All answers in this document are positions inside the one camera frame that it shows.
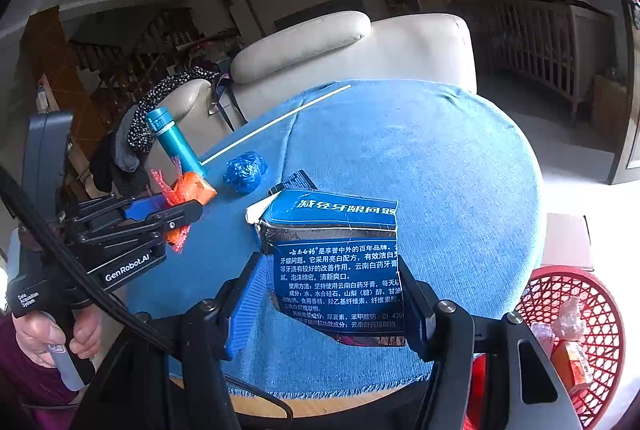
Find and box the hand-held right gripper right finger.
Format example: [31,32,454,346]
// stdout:
[397,260,583,430]

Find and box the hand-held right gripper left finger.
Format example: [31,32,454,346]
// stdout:
[180,254,272,430]

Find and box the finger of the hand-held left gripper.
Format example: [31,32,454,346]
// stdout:
[75,201,203,261]
[65,192,168,231]

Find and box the orange plastic wrapper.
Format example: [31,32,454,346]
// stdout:
[150,169,218,253]

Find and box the blue toothpaste box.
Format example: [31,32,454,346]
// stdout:
[245,170,413,348]

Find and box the red plastic basket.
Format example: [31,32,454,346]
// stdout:
[462,266,627,430]

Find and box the person's left hand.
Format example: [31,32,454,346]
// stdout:
[12,307,103,368]

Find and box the black garment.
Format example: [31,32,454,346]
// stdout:
[92,135,151,198]

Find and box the grey knit garment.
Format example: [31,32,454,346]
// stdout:
[114,104,151,173]

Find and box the teal insulated bottle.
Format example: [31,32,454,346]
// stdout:
[145,106,207,181]

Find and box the blue crumpled plastic bag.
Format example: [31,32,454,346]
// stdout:
[223,151,268,195]

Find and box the black floral cloth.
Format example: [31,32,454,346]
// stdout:
[127,66,221,153]

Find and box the thin white stick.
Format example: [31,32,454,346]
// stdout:
[201,84,352,164]

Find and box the wooden staircase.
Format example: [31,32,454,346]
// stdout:
[70,7,201,111]

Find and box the blue tablecloth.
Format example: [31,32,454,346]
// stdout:
[125,80,545,396]

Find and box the flat cardboard box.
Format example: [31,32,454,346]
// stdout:
[540,212,596,271]

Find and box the black television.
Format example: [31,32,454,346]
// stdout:
[272,0,363,30]

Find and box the cream leather sofa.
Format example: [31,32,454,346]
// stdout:
[112,11,478,201]

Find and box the wooden door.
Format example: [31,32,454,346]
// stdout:
[607,0,640,185]

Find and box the brown cardboard box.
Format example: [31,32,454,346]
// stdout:
[592,74,628,138]

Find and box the wooden crib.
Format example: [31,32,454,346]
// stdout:
[462,0,616,123]

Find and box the black braided cable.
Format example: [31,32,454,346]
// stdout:
[0,167,178,353]

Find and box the thin black cable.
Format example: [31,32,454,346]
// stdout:
[222,375,296,430]

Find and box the dark bag strap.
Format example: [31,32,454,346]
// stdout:
[207,72,248,131]

